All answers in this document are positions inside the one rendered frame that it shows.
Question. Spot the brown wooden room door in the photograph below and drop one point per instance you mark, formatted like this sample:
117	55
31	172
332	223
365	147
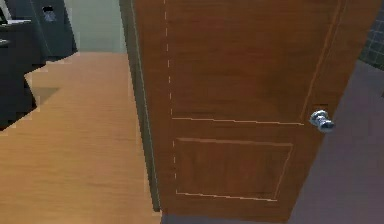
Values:
233	83

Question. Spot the black kitchen counter cabinet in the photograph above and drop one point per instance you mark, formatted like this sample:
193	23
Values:
13	73

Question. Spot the silver round door knob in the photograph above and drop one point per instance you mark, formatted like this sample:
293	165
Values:
321	121

